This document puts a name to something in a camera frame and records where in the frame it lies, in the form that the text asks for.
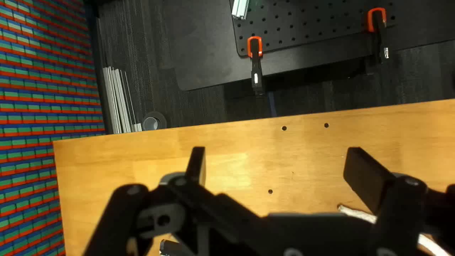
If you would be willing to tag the multicoloured brick pattern panel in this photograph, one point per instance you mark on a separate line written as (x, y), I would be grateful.
(43, 94)

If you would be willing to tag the orange black bar clamp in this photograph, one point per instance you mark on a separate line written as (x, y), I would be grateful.
(378, 29)
(256, 62)

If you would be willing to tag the short white aluminium profile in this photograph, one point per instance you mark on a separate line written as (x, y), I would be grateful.
(239, 8)

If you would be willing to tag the round grey foot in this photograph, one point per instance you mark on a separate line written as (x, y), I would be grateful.
(151, 121)

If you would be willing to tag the silver aluminium extrusion bars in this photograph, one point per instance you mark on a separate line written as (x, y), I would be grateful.
(118, 101)

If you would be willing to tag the black perforated board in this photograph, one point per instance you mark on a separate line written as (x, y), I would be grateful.
(307, 23)

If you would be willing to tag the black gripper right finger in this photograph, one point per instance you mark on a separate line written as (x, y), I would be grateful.
(403, 208)

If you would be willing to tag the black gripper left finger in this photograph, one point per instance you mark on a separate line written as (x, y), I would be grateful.
(189, 214)

